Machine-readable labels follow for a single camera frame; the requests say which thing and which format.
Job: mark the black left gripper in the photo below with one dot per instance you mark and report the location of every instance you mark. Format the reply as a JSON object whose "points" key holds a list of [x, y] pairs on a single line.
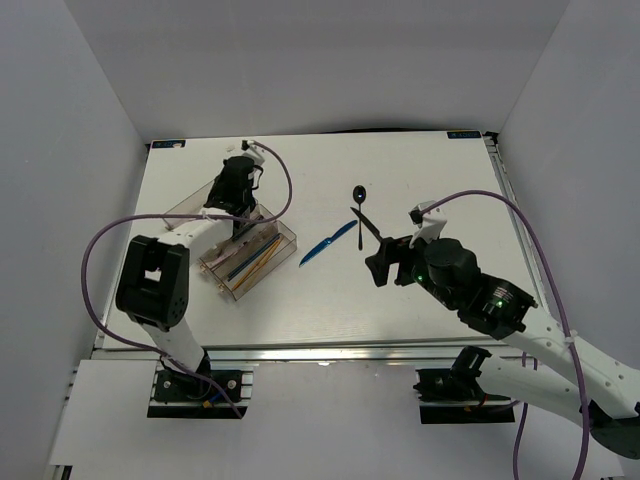
{"points": [[215, 190]]}

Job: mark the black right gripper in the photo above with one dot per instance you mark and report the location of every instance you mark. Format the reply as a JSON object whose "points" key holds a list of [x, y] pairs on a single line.
{"points": [[388, 254]]}

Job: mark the green handled silver fork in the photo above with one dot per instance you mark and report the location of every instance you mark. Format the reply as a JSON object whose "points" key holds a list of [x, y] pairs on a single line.
{"points": [[249, 237]]}

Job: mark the blue chopstick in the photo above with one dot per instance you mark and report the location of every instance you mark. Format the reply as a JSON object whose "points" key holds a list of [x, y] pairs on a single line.
{"points": [[252, 257]]}

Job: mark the yellow chopstick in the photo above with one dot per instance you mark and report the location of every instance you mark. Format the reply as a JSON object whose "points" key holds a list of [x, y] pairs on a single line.
{"points": [[262, 262], [257, 265]]}

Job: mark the pink handled fork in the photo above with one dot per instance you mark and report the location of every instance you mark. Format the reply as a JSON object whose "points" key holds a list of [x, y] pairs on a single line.
{"points": [[216, 257]]}

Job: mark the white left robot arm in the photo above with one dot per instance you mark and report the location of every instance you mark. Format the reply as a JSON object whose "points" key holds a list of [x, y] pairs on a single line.
{"points": [[153, 289]]}

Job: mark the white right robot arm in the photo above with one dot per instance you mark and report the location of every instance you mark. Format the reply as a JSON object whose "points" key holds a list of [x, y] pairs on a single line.
{"points": [[500, 309]]}

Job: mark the black knife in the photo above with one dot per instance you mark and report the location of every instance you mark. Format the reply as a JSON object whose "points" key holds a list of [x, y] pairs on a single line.
{"points": [[368, 224]]}

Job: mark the blue metallic knife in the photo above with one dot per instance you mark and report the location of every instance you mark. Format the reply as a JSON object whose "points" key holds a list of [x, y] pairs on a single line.
{"points": [[325, 243]]}

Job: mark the black long spoon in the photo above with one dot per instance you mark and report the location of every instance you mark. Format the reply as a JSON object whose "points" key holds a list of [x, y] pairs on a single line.
{"points": [[359, 196]]}

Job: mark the left blue corner label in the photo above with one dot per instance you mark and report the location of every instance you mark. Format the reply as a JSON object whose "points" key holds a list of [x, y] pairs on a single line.
{"points": [[168, 144]]}

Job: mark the blue corner label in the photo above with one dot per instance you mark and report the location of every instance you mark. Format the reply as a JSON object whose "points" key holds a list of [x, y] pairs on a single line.
{"points": [[168, 144], [464, 134]]}

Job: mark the clear plastic compartment organizer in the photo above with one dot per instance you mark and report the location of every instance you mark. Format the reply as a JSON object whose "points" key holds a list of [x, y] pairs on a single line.
{"points": [[202, 229]]}

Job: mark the right blue corner label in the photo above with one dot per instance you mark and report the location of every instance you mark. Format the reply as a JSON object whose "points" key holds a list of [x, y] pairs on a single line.
{"points": [[464, 134]]}

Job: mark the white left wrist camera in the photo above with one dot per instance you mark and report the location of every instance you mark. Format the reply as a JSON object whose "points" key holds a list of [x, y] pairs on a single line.
{"points": [[251, 150]]}

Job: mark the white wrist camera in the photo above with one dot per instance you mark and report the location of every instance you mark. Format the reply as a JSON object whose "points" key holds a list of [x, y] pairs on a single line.
{"points": [[429, 220], [251, 150]]}

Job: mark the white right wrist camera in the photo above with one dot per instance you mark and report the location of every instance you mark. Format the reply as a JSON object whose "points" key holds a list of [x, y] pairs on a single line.
{"points": [[429, 220]]}

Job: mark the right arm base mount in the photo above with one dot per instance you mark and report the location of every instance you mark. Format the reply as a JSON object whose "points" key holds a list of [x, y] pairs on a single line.
{"points": [[453, 396]]}

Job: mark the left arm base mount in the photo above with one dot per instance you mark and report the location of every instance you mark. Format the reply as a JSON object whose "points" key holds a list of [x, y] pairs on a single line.
{"points": [[175, 395]]}

